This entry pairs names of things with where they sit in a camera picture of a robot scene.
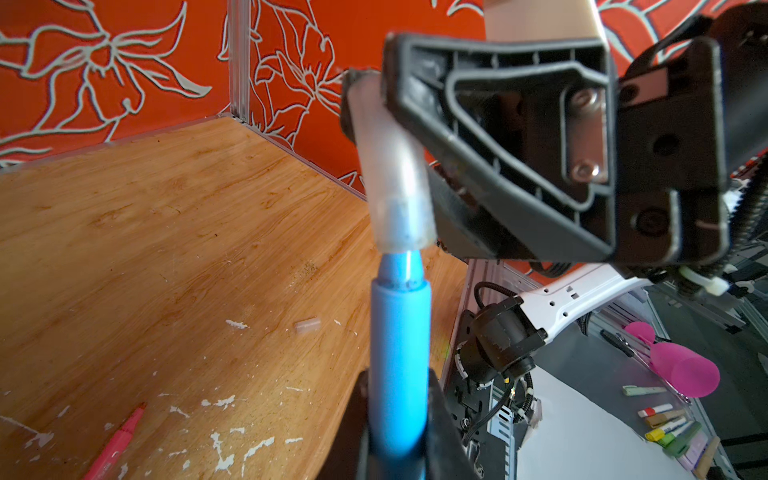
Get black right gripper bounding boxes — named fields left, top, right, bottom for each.
left=382, top=2, right=767, bottom=266

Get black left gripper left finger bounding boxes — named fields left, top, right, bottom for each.
left=316, top=370, right=369, bottom=480

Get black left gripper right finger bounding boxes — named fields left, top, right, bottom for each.
left=425, top=369, right=478, bottom=480

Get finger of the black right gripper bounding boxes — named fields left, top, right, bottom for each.
left=340, top=69, right=525, bottom=260

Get clear pen cap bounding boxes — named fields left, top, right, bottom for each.
left=345, top=71, right=437, bottom=254
left=294, top=317, right=322, bottom=334

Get blue marker pen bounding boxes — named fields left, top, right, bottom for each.
left=368, top=250, right=432, bottom=479

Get pink marker pen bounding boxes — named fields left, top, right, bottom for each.
left=83, top=402, right=147, bottom=480

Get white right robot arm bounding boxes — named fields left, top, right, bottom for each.
left=341, top=1, right=767, bottom=383

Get spare markers on bench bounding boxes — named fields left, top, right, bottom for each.
left=622, top=385, right=722, bottom=479

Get magenta round object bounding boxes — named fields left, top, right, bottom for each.
left=624, top=322, right=721, bottom=398

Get aluminium right floor rail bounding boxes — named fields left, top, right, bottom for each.
left=440, top=257, right=511, bottom=480

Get aluminium frame corner post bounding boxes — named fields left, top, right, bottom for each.
left=227, top=0, right=251, bottom=124

